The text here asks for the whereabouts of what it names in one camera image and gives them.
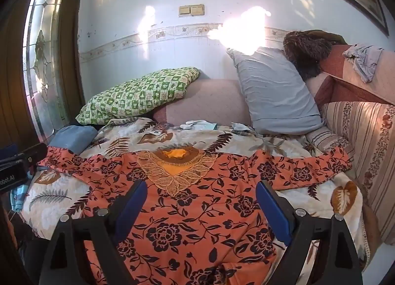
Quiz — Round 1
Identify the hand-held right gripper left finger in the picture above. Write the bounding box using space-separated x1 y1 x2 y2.
39 179 148 285

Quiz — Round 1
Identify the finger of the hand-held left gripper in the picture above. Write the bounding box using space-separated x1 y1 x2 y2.
19 143 47 165

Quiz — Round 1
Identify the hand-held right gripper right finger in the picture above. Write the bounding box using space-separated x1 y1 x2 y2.
256 180 365 285

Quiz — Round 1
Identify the orange floral shirt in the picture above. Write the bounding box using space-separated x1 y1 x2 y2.
37 146 354 285

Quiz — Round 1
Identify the blue striped garment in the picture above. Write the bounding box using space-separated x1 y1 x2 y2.
9 180 31 211

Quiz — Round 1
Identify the blue folded cloth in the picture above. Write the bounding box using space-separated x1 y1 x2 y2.
49 125 99 155

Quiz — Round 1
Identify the leaf-print blanket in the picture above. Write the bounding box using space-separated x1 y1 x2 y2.
12 116 371 285

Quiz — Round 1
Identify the small white cloth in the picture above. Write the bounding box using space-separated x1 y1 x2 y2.
231 122 255 133

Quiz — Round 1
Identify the wooden stained glass door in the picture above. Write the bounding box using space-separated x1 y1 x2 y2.
0 0 90 150

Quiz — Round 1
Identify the green checkered pillow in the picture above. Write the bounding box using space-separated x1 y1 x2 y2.
76 67 200 125

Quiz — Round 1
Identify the striped floral sofa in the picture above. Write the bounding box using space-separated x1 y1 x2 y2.
153 42 395 273

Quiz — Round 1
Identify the grey pillow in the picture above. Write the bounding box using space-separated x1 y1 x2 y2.
226 46 324 135

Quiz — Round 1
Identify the brown fur cushion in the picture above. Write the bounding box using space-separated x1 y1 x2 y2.
283 30 349 81

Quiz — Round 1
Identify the grey crumpled cloth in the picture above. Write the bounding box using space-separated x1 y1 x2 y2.
342 43 385 84

